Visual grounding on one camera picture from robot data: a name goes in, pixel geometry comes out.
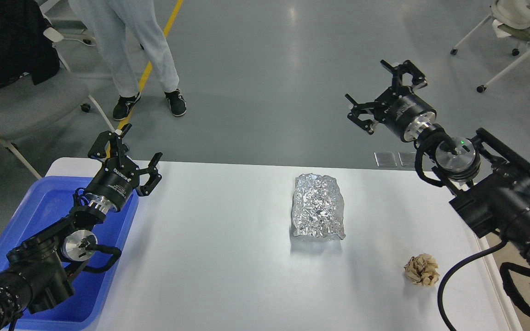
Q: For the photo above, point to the black jacket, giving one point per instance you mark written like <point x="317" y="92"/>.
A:
<point x="24" y="49"/>

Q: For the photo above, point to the floor metal plate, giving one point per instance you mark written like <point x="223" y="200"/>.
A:
<point x="407" y="159"/>
<point x="385" y="159"/>

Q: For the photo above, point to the beige plastic bin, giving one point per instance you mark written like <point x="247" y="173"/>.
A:
<point x="513" y="319"/>

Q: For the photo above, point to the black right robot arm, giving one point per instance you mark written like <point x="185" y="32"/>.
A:
<point x="490" y="182"/>

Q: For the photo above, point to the crumpled aluminium foil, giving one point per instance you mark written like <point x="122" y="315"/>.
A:
<point x="318" y="208"/>

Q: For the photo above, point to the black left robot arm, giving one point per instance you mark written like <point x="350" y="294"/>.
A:
<point x="42" y="268"/>

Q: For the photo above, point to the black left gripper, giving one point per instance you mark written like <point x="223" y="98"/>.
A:
<point x="114" y="182"/>

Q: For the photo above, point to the left floor metal plate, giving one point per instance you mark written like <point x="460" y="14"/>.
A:
<point x="385" y="159"/>

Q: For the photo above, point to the crumpled brown paper ball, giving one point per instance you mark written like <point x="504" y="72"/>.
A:
<point x="422" y="270"/>

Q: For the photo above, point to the white chair with cushion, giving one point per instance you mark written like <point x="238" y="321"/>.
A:
<point x="509" y="19"/>

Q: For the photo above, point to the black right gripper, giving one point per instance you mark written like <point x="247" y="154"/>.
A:
<point x="407" y="115"/>

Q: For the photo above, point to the right floor metal plate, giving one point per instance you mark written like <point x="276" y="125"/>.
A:
<point x="407" y="159"/>

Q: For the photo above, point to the grey office chair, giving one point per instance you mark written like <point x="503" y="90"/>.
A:
<point x="26" y="108"/>

